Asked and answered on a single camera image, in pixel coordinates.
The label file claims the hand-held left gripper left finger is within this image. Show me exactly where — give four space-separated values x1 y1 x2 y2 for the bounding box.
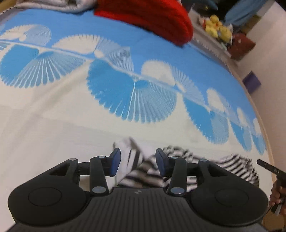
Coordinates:
48 148 122 197

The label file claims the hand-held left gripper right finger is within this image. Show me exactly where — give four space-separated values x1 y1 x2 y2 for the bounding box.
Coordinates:
155 148 226 197

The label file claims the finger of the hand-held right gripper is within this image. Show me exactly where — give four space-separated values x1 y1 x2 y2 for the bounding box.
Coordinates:
257 159 286 177

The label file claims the striped hooded top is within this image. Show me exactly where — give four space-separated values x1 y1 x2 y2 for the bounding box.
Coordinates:
113 137 260 193

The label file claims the person's right hand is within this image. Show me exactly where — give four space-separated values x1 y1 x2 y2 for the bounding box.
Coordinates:
269 182 286 208

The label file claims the blue fan-print bed sheet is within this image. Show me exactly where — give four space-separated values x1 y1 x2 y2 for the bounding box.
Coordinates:
0 8 268 192

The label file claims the white window sill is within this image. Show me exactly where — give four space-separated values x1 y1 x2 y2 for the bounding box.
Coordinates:
187 10 233 59

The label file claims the yellow plush with blue bib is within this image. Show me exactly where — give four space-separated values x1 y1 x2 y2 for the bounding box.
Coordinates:
218 24 233 43

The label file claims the yellow duck plush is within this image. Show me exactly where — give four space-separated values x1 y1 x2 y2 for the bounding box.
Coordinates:
204 14 222 37

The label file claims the red folded blanket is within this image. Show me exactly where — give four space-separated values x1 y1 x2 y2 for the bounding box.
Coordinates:
93 0 194 46

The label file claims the blue hanging cloth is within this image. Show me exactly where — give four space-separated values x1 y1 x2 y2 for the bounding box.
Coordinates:
224 0 273 25

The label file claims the teal shark plush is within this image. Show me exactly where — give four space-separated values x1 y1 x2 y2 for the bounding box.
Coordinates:
194 0 218 11

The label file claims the white folded quilt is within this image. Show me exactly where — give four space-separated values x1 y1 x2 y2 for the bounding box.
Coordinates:
15 0 99 13

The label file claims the wooden bed frame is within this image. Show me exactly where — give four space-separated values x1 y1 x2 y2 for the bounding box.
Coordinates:
232 73 277 226

